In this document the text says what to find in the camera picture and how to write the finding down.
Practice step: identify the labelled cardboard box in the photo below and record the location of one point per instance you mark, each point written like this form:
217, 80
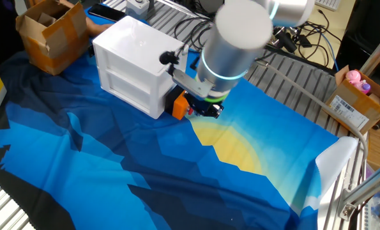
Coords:
352, 107

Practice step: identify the white computer keyboard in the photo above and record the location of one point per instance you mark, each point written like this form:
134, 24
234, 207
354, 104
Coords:
328, 4

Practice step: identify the man in black shirt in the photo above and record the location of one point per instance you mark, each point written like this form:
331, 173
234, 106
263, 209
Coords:
9, 38

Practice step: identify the black smartphone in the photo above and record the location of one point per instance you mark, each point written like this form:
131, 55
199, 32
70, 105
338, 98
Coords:
106, 12

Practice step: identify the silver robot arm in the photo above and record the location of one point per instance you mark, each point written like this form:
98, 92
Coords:
228, 54

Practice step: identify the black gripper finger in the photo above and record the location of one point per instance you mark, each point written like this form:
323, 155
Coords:
189, 101
193, 110

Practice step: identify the aluminium frame post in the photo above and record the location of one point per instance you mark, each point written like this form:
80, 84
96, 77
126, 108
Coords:
378, 51

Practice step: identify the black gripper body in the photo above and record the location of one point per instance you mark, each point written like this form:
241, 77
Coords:
209, 108

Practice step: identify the grey switch box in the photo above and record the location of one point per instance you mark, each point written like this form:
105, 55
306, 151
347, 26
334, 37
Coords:
137, 7

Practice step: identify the white plastic drawer cabinet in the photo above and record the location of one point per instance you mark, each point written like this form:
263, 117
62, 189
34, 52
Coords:
135, 60

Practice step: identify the aluminium frame corner beam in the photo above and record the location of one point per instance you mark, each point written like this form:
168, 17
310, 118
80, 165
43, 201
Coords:
368, 188

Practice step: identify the pink toy figure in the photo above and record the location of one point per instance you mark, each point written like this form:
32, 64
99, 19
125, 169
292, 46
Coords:
354, 76

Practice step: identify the person's left hand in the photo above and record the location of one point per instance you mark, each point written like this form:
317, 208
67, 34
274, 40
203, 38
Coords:
97, 27

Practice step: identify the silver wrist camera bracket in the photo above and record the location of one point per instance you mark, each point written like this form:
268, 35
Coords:
189, 83

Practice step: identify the pink purple toy bottle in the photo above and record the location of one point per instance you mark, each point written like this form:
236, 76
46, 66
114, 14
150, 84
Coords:
365, 87

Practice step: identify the blue mountain print cloth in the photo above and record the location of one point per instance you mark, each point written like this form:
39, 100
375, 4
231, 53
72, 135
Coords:
113, 159

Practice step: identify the orange box with red button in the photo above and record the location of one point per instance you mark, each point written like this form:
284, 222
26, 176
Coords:
180, 107

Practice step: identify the black computer case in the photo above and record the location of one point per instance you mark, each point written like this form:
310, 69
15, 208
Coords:
365, 28

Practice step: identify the open taped cardboard box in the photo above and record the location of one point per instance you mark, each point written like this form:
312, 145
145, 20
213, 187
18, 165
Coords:
52, 41

